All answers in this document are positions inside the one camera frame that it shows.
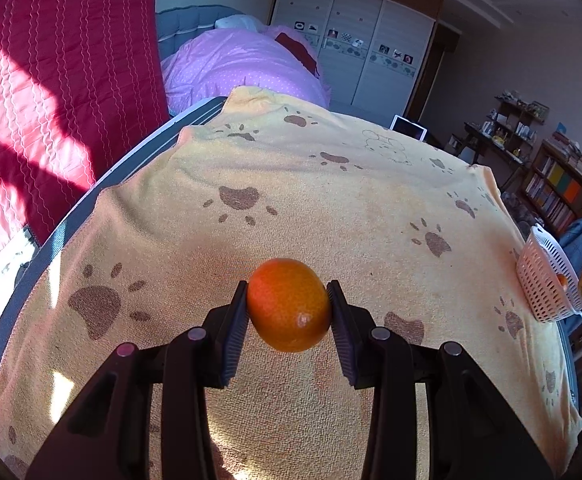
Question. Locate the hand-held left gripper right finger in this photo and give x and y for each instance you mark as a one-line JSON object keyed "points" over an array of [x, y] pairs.
{"points": [[341, 335]]}

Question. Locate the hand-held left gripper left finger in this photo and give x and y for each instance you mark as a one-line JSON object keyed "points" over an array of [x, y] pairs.
{"points": [[236, 335]]}

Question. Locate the small round orange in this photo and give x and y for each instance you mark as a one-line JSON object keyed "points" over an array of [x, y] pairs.
{"points": [[286, 305]]}

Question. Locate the white plastic basket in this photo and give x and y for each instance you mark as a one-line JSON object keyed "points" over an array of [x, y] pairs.
{"points": [[541, 280]]}

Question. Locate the yellow paw-print towel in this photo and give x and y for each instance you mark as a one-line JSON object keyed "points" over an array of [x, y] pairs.
{"points": [[321, 210]]}

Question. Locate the white tablet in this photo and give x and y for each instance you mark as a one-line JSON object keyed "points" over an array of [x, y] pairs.
{"points": [[408, 127]]}

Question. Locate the white fabric tag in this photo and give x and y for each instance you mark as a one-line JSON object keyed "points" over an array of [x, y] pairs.
{"points": [[6, 270]]}

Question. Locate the wooden bookshelf with books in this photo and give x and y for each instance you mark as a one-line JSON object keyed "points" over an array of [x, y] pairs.
{"points": [[556, 190]]}

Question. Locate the purple dotted duvet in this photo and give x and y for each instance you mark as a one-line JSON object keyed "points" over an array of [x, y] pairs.
{"points": [[231, 65]]}

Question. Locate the cluttered dark desk shelf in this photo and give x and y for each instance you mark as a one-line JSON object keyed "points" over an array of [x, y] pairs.
{"points": [[511, 125]]}

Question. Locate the dark red cushion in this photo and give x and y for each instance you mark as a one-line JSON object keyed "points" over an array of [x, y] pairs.
{"points": [[298, 50]]}

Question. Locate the white pillow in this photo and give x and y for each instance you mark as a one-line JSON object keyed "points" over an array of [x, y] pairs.
{"points": [[241, 21]]}

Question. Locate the red quilted blanket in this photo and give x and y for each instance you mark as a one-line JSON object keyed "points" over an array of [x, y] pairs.
{"points": [[46, 85]]}

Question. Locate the blue padded headboard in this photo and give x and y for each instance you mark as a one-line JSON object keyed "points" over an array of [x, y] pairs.
{"points": [[186, 25]]}

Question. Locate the white wardrobe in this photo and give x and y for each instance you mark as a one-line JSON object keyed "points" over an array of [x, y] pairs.
{"points": [[361, 20]]}

